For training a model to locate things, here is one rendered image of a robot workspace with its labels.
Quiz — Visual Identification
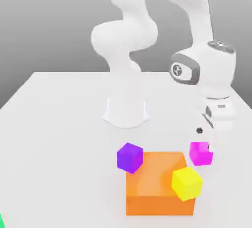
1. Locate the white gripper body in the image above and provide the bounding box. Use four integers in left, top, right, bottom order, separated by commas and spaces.
197, 112, 234, 151

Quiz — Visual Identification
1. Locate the small magenta cube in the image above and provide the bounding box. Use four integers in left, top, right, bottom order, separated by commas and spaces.
189, 141, 214, 167

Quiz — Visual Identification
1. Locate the small yellow cube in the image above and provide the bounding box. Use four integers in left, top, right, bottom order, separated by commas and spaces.
171, 166, 204, 202

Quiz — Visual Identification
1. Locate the small purple cube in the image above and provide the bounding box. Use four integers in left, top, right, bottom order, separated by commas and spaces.
116, 142, 144, 175

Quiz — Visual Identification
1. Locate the large orange box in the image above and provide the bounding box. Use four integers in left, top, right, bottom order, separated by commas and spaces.
126, 151, 197, 216

